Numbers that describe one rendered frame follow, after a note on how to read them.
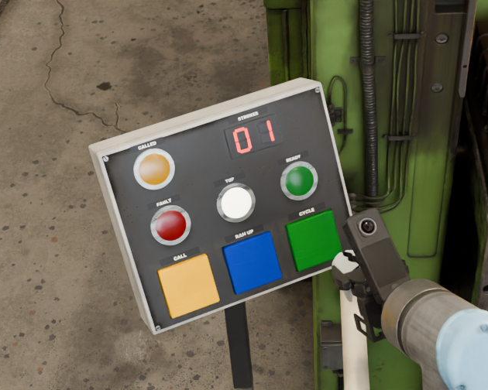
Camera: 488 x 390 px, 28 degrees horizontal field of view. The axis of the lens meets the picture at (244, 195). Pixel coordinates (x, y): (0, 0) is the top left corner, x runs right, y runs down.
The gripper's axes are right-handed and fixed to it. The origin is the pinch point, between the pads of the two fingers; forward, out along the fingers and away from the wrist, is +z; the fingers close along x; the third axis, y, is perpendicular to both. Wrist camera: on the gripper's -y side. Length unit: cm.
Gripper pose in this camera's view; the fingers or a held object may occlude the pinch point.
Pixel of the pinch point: (342, 254)
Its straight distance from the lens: 135.0
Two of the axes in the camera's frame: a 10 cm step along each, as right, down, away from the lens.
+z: -3.1, -2.0, 9.3
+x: 9.2, -3.2, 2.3
